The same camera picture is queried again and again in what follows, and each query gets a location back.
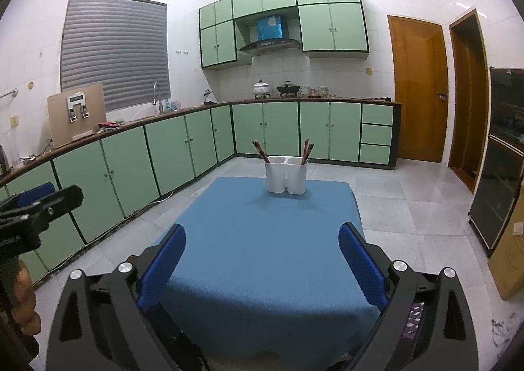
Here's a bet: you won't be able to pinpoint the brown wooden chopstick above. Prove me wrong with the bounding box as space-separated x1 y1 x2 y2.
300 138 309 165

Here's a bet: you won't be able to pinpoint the light wooden chopstick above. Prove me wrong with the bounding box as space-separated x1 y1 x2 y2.
251 140 269 164

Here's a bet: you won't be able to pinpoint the green lower kitchen cabinets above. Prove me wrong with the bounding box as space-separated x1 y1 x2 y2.
1 99 402 281

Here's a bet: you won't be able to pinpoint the green kitchen cabinets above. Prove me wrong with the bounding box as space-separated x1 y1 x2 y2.
1 99 402 281
199 0 369 69

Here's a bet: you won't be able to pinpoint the chrome kitchen faucet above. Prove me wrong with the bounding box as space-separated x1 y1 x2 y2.
152 82 162 114

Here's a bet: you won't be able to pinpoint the green upper kitchen cabinets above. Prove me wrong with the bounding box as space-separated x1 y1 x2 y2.
199 0 369 69

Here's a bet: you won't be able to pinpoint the person's left hand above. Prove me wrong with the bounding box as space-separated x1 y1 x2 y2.
11 260 41 336

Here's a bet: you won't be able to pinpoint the purple patterned floor mat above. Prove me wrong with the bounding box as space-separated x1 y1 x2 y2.
402 302 425 340

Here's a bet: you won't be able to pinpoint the cardboard box on counter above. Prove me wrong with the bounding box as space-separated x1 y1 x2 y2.
47 83 106 148

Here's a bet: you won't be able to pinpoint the blue table cloth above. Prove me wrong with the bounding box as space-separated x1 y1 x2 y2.
162 177 378 370

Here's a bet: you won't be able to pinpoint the white double utensil holder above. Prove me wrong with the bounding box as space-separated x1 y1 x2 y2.
265 155 307 195

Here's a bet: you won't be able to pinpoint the cardboard box on floor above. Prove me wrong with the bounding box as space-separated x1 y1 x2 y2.
488 185 524 301

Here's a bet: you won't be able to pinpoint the black glass cabinet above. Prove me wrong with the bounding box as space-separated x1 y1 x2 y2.
468 68 524 255

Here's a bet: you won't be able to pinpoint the open wooden doorway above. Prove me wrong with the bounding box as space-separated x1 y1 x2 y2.
449 9 489 191

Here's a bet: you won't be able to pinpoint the grey window blind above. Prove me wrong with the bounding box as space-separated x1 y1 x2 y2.
60 0 171 111

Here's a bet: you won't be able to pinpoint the white cooking pot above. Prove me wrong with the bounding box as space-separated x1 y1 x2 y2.
253 80 271 99

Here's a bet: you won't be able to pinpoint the black wok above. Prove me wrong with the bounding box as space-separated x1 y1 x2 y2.
277 81 300 98

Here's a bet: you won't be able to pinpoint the brown wooden door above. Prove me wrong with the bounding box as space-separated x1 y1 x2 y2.
387 16 449 163

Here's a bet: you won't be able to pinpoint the black range hood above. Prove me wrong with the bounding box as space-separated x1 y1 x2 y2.
240 38 302 56

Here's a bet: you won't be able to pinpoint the blue box on hood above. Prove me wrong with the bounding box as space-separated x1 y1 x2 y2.
257 16 286 41

